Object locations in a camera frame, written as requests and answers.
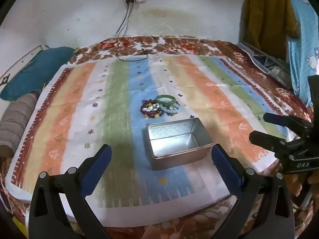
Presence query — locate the blue dotted cloth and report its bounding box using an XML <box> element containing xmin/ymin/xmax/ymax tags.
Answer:
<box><xmin>282</xmin><ymin>0</ymin><xmax>319</xmax><ymax>105</ymax></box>

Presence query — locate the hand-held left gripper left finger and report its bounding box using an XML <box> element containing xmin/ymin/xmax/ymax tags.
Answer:
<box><xmin>29</xmin><ymin>144</ymin><xmax>112</xmax><ymax>239</ymax></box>

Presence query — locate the silver metal tin box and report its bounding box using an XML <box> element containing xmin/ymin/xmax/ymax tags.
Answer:
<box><xmin>146</xmin><ymin>117</ymin><xmax>214</xmax><ymax>171</ymax></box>

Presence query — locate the striped pastel mat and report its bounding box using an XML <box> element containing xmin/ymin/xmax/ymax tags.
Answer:
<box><xmin>6</xmin><ymin>53</ymin><xmax>299</xmax><ymax>227</ymax></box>

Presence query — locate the yellow and black bead bracelet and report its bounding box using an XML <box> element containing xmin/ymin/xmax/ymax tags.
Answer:
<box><xmin>147</xmin><ymin>110</ymin><xmax>165</xmax><ymax>119</ymax></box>

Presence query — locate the grey blue folded cloth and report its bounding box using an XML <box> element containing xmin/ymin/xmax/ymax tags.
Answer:
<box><xmin>236</xmin><ymin>42</ymin><xmax>293</xmax><ymax>89</ymax></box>

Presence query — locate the green jade bangle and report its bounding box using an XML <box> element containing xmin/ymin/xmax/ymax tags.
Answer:
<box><xmin>155</xmin><ymin>94</ymin><xmax>175</xmax><ymax>106</ymax></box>

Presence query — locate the dark red bead bracelet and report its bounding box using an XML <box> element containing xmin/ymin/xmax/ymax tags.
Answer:
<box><xmin>140</xmin><ymin>100</ymin><xmax>156</xmax><ymax>119</ymax></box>

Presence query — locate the black cable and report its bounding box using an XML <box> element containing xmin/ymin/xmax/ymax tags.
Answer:
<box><xmin>115</xmin><ymin>4</ymin><xmax>160</xmax><ymax>62</ymax></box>

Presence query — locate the light blue bead bracelet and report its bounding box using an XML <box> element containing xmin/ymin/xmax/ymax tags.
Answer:
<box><xmin>159</xmin><ymin>104</ymin><xmax>181</xmax><ymax>116</ymax></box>

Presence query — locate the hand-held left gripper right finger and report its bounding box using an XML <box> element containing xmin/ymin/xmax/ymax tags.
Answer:
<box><xmin>211</xmin><ymin>144</ymin><xmax>296</xmax><ymax>239</ymax></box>

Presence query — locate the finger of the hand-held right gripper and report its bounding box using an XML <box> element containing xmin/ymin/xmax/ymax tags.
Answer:
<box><xmin>249</xmin><ymin>130</ymin><xmax>305</xmax><ymax>156</ymax></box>
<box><xmin>263</xmin><ymin>112</ymin><xmax>314</xmax><ymax>130</ymax></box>

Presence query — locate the grey striped pillow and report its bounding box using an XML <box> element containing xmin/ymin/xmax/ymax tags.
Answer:
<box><xmin>0</xmin><ymin>93</ymin><xmax>39</xmax><ymax>158</ymax></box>

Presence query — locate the multicolour glass bead bracelet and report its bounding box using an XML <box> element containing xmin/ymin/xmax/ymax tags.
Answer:
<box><xmin>146</xmin><ymin>100</ymin><xmax>165</xmax><ymax>114</ymax></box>

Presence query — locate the teal pillow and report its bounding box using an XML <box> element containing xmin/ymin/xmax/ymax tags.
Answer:
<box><xmin>0</xmin><ymin>46</ymin><xmax>76</xmax><ymax>101</ymax></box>

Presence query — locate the mustard yellow jacket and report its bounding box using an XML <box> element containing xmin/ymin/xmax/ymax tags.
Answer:
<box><xmin>240</xmin><ymin>0</ymin><xmax>299</xmax><ymax>53</ymax></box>

